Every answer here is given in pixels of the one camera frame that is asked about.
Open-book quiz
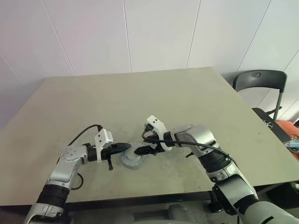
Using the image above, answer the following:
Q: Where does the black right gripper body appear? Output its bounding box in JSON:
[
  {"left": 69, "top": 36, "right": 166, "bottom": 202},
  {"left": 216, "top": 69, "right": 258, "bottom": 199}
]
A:
[{"left": 149, "top": 132, "right": 164, "bottom": 157}]

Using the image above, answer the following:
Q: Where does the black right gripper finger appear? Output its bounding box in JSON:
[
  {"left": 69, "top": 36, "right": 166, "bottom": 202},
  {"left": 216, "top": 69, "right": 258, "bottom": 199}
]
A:
[
  {"left": 135, "top": 150, "right": 155, "bottom": 157},
  {"left": 134, "top": 146, "right": 155, "bottom": 154}
]

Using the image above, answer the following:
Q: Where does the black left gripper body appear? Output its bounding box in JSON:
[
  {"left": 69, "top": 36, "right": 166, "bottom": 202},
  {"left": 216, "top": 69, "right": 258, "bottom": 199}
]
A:
[{"left": 101, "top": 146, "right": 114, "bottom": 172}]

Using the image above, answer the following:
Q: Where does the black side table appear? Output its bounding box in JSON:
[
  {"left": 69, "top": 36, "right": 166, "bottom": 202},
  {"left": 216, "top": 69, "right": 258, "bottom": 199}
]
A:
[{"left": 251, "top": 107, "right": 299, "bottom": 156}]

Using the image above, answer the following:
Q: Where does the grey folding chair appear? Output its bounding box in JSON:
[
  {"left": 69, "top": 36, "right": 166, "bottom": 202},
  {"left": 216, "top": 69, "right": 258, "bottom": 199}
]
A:
[{"left": 232, "top": 70, "right": 288, "bottom": 122}]

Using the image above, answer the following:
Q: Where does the orange object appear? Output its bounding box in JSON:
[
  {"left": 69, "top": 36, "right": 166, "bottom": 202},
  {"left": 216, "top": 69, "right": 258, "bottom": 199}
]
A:
[{"left": 277, "top": 120, "right": 299, "bottom": 138}]

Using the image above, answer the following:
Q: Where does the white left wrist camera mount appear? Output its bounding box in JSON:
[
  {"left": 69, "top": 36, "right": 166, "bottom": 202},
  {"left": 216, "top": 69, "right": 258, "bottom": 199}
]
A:
[{"left": 94, "top": 128, "right": 115, "bottom": 169}]

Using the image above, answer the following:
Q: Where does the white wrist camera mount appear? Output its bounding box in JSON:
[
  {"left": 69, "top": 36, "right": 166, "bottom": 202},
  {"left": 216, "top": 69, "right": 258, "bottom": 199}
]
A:
[
  {"left": 94, "top": 128, "right": 115, "bottom": 169},
  {"left": 145, "top": 115, "right": 175, "bottom": 154}
]

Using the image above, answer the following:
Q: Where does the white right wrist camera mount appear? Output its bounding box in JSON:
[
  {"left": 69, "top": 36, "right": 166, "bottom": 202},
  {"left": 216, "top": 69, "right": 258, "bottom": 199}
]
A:
[{"left": 145, "top": 115, "right": 175, "bottom": 154}]

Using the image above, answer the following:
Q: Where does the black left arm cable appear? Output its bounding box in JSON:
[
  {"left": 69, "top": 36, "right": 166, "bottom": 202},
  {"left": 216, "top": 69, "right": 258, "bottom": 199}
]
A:
[{"left": 69, "top": 125, "right": 103, "bottom": 190}]

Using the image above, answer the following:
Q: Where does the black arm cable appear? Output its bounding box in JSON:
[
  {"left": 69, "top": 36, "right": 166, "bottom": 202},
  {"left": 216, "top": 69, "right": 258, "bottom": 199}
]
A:
[
  {"left": 141, "top": 123, "right": 234, "bottom": 164},
  {"left": 69, "top": 125, "right": 103, "bottom": 190}
]

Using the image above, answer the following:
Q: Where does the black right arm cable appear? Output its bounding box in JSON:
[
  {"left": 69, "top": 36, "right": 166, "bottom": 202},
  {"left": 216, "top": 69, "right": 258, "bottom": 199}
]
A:
[{"left": 141, "top": 123, "right": 234, "bottom": 164}]

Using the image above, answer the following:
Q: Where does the dark table frame rail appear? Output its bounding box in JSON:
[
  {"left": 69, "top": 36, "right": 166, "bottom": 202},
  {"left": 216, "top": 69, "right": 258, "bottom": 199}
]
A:
[{"left": 65, "top": 192, "right": 213, "bottom": 210}]

